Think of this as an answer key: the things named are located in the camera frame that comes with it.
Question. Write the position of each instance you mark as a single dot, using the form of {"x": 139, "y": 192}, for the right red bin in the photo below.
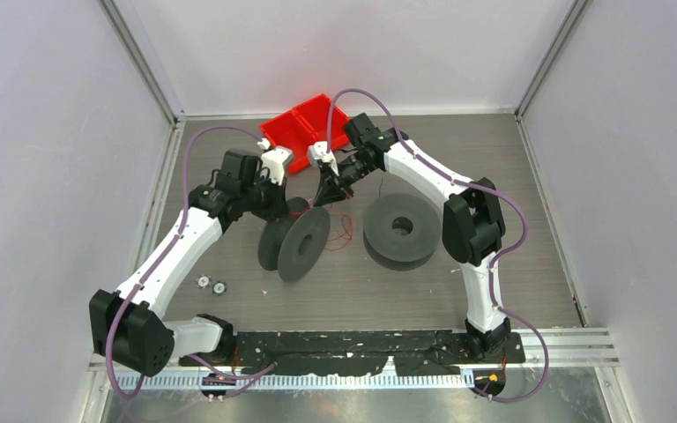
{"x": 313, "y": 115}

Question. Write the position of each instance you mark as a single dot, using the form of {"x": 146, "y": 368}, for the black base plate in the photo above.
{"x": 358, "y": 353}

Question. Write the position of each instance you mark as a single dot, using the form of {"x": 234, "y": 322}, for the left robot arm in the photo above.
{"x": 127, "y": 325}

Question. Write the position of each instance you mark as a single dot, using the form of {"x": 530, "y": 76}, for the left red bin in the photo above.
{"x": 292, "y": 131}

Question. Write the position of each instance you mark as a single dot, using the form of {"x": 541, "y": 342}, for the red bin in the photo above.
{"x": 313, "y": 115}
{"x": 292, "y": 131}

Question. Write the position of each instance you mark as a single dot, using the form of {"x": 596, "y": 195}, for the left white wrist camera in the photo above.
{"x": 274, "y": 161}

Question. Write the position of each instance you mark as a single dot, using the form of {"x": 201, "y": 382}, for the grey spool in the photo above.
{"x": 292, "y": 244}
{"x": 401, "y": 232}

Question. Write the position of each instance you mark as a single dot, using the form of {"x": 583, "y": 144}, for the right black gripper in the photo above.
{"x": 331, "y": 189}

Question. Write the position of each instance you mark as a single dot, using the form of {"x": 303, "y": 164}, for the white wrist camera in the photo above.
{"x": 320, "y": 153}
{"x": 274, "y": 161}

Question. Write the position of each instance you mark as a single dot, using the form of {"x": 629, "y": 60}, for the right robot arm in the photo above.
{"x": 472, "y": 221}

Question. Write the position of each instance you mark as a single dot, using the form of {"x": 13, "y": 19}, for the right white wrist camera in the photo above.
{"x": 320, "y": 153}

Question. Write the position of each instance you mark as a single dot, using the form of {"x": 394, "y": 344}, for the small round connector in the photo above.
{"x": 203, "y": 282}
{"x": 219, "y": 288}

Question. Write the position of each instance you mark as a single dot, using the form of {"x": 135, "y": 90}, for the grey slotted cable duct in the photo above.
{"x": 188, "y": 380}

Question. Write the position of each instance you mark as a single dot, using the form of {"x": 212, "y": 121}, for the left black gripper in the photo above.
{"x": 278, "y": 206}

